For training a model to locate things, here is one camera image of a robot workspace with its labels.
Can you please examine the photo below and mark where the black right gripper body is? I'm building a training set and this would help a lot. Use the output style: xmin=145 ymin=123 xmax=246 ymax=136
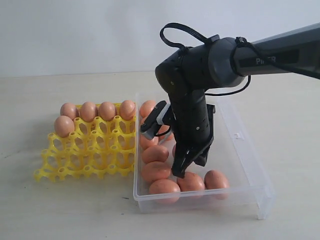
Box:
xmin=168 ymin=89 xmax=212 ymax=153

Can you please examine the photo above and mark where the brown egg tray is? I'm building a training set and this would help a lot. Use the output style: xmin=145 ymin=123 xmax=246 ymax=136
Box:
xmin=98 ymin=101 xmax=117 ymax=122
xmin=79 ymin=101 xmax=99 ymax=122
xmin=54 ymin=115 xmax=75 ymax=138
xmin=139 ymin=134 xmax=159 ymax=150
xmin=119 ymin=100 xmax=136 ymax=121
xmin=60 ymin=102 xmax=79 ymax=120

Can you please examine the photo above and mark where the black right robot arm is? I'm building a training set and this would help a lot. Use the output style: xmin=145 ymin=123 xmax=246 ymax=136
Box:
xmin=155 ymin=22 xmax=320 ymax=178

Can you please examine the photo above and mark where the brown egg box centre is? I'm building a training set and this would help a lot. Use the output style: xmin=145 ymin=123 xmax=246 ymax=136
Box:
xmin=171 ymin=144 xmax=177 ymax=159

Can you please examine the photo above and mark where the brown egg box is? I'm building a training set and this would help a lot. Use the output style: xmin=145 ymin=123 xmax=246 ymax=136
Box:
xmin=158 ymin=125 xmax=174 ymax=141
xmin=171 ymin=144 xmax=177 ymax=159
xmin=139 ymin=100 xmax=156 ymax=118

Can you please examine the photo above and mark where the brown egg front middle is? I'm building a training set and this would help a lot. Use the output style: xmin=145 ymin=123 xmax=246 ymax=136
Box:
xmin=176 ymin=171 xmax=206 ymax=199

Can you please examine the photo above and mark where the brown egg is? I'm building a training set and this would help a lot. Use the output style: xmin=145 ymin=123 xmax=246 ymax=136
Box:
xmin=149 ymin=179 xmax=181 ymax=205
xmin=176 ymin=171 xmax=206 ymax=199
xmin=204 ymin=170 xmax=230 ymax=190

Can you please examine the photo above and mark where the brown egg front right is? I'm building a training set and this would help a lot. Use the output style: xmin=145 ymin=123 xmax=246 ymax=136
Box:
xmin=204 ymin=170 xmax=230 ymax=190

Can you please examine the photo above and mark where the brown egg column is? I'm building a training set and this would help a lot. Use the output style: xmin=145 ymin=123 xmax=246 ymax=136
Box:
xmin=141 ymin=161 xmax=171 ymax=183
xmin=141 ymin=145 xmax=169 ymax=164

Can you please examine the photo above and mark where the brown egg left column lower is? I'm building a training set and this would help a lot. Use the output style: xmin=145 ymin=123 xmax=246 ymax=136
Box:
xmin=141 ymin=161 xmax=171 ymax=183

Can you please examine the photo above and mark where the clear plastic container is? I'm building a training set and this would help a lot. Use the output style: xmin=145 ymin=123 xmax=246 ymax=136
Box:
xmin=133 ymin=96 xmax=275 ymax=220

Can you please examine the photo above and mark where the brown egg front left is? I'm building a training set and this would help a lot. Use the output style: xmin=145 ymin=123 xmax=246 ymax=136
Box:
xmin=149 ymin=179 xmax=181 ymax=205

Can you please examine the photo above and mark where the brown egg box far left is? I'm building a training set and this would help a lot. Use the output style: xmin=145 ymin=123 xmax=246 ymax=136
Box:
xmin=139 ymin=100 xmax=156 ymax=118

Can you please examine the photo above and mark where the yellow plastic egg tray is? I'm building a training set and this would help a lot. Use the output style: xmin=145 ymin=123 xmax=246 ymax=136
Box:
xmin=33 ymin=103 xmax=136 ymax=182

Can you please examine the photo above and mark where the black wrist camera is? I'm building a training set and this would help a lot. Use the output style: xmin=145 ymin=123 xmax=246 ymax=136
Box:
xmin=140 ymin=100 xmax=171 ymax=140

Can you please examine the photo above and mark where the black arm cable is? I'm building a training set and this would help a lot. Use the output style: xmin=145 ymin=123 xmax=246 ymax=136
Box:
xmin=159 ymin=22 xmax=252 ymax=96

